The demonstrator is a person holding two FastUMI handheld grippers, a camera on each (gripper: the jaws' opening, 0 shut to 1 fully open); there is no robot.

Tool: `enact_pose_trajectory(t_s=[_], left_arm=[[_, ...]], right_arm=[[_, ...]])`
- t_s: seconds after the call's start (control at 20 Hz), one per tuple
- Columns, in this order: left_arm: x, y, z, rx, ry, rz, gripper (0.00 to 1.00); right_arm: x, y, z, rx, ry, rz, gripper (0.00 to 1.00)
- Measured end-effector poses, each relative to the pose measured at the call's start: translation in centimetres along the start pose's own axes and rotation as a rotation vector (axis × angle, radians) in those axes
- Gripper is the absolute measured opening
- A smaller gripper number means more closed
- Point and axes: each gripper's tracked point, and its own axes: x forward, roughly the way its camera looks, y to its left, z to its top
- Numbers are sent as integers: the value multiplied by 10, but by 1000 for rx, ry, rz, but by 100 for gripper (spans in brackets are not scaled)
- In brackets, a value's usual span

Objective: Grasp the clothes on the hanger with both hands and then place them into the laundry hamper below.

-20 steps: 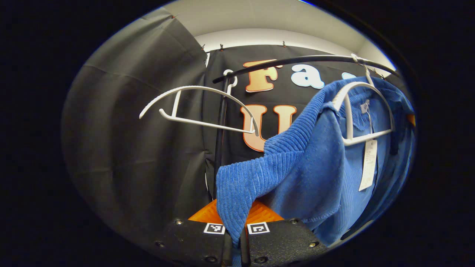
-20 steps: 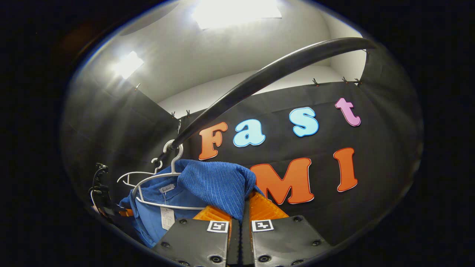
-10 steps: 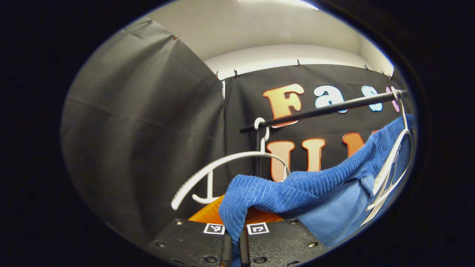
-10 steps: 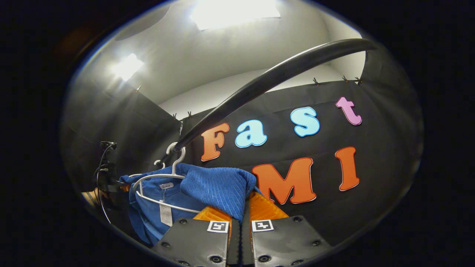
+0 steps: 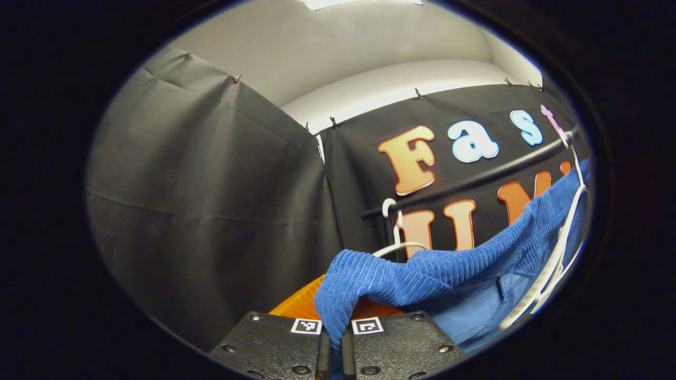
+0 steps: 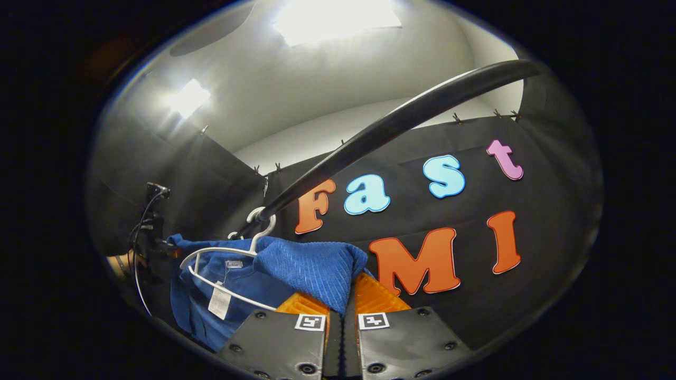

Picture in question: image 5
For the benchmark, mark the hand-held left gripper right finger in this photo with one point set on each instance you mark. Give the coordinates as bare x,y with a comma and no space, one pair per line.
396,348

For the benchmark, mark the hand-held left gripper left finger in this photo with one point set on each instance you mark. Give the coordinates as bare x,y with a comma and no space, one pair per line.
269,348

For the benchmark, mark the white plastic hanger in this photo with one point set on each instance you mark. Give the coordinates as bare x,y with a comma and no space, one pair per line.
561,244
398,231

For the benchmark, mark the black clothes rack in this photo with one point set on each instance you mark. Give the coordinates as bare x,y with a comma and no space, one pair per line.
475,173

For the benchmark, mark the plain black backdrop cloth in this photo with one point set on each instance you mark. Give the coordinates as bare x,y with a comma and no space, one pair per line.
211,211

